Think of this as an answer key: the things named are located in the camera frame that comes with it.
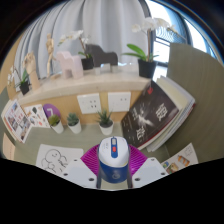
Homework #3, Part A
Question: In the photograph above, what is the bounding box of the yellow-green succulent in white pot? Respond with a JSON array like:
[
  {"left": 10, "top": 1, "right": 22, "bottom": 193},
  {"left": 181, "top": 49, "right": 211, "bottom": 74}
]
[{"left": 47, "top": 113, "right": 65, "bottom": 135}]

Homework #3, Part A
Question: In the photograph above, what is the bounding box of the white orchid behind horse figurines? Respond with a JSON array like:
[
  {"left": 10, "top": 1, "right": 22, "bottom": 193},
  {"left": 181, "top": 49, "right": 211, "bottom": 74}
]
[{"left": 57, "top": 29, "right": 95, "bottom": 71}]

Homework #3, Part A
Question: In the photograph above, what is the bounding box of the light wooden desk ledge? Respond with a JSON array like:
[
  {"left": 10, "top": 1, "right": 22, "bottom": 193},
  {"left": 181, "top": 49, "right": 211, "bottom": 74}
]
[{"left": 14, "top": 69, "right": 158, "bottom": 126}]

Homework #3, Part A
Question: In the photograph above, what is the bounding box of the large colourful sticker sheet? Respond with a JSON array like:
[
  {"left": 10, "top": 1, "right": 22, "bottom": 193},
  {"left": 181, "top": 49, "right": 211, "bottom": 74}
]
[{"left": 160, "top": 142, "right": 200, "bottom": 175}]

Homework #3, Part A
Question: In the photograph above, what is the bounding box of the white wall socket with holes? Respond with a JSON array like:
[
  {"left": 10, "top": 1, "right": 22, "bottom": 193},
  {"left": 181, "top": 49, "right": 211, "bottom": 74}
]
[{"left": 76, "top": 92, "right": 102, "bottom": 115}]

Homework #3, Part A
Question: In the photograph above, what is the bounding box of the round green succulent in white pot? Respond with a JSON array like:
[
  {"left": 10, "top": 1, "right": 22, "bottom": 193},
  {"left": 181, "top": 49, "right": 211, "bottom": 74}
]
[{"left": 66, "top": 112, "right": 82, "bottom": 135}]

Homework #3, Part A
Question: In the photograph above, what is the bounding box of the olive felt desk partition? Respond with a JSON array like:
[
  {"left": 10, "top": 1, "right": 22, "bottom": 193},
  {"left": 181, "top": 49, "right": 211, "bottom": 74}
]
[{"left": 164, "top": 42, "right": 224, "bottom": 164}]

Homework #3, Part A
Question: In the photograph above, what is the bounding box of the pink horse figurine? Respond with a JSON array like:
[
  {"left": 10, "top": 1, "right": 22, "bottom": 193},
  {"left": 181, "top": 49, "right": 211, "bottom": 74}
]
[{"left": 54, "top": 50, "right": 84, "bottom": 80}]

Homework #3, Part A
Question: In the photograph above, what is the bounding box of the tan paper booklet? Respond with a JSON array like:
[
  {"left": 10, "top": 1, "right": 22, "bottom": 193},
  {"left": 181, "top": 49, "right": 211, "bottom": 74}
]
[{"left": 1, "top": 132, "right": 17, "bottom": 161}]

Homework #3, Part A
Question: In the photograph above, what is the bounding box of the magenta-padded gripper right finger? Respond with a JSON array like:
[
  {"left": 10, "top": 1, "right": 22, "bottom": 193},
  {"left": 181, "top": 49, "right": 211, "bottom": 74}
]
[{"left": 126, "top": 143, "right": 169, "bottom": 189}]

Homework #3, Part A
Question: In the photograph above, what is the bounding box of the small white sticker sheet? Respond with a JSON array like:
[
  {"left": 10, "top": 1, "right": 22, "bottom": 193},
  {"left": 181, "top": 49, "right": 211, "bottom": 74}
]
[{"left": 23, "top": 103, "right": 51, "bottom": 129}]

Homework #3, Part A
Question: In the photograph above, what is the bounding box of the spiky green succulent in white pot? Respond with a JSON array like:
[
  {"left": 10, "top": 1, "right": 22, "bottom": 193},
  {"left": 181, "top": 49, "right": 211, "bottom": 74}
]
[{"left": 96, "top": 109, "right": 115, "bottom": 136}]

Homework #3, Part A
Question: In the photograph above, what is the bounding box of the blue and white computer mouse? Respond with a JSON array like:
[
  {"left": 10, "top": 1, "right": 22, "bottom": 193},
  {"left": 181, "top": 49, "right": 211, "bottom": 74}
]
[{"left": 97, "top": 136, "right": 130, "bottom": 184}]

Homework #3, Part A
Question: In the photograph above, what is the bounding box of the wooden hand model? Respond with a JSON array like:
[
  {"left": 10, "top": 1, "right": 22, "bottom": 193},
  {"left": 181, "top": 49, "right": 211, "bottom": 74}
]
[{"left": 22, "top": 51, "right": 42, "bottom": 90}]

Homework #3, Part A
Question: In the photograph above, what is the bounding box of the purple round number disc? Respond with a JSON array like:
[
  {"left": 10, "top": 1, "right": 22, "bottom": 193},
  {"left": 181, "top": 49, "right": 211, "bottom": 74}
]
[{"left": 42, "top": 103, "right": 62, "bottom": 120}]

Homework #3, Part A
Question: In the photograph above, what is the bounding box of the dark grey horse figurine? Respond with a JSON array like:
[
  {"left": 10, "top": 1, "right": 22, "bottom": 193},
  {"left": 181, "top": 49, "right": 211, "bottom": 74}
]
[{"left": 84, "top": 43, "right": 119, "bottom": 75}]

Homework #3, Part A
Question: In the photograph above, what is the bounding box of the plain white wall socket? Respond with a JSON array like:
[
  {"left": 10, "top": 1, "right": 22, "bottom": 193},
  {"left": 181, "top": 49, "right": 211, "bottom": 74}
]
[{"left": 107, "top": 91, "right": 132, "bottom": 113}]

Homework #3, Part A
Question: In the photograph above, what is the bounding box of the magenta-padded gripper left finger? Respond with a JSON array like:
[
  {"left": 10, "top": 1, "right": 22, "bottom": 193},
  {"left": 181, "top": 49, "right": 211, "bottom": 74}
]
[{"left": 61, "top": 143, "right": 104, "bottom": 190}]

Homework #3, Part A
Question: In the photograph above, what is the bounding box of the tall white orchid in black pot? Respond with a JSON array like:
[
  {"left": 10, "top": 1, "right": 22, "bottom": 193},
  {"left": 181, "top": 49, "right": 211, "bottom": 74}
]
[{"left": 121, "top": 16, "right": 181, "bottom": 80}]

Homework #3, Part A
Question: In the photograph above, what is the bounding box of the small white orchid in black pot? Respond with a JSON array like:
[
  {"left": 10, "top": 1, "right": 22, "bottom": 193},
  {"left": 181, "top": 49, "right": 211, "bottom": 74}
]
[{"left": 8, "top": 64, "right": 33, "bottom": 96}]

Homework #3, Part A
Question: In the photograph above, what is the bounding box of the photo brochure with red edge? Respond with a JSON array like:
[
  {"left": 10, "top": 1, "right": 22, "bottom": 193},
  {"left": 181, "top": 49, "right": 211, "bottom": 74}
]
[{"left": 2, "top": 98, "right": 33, "bottom": 144}]

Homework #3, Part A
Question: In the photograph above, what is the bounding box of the grey pleated curtain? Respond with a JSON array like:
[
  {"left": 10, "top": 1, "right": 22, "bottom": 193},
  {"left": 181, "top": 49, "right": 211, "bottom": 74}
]
[{"left": 13, "top": 0, "right": 151, "bottom": 81}]

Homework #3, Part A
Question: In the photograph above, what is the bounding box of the wooden artist mannequin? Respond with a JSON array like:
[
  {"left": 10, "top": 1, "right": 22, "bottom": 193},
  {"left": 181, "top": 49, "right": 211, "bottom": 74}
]
[{"left": 44, "top": 32, "right": 58, "bottom": 78}]

